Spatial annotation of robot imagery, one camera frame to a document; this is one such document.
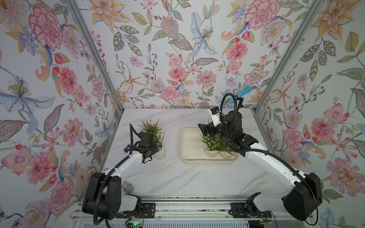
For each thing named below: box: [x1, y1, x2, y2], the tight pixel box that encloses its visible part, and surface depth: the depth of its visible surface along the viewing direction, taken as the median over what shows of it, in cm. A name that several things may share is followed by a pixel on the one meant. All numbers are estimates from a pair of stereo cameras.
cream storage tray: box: [180, 127, 239, 164], surface depth 96 cm
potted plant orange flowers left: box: [134, 115, 163, 135], surface depth 95 cm
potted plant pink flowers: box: [153, 129, 166, 160], surface depth 90 cm
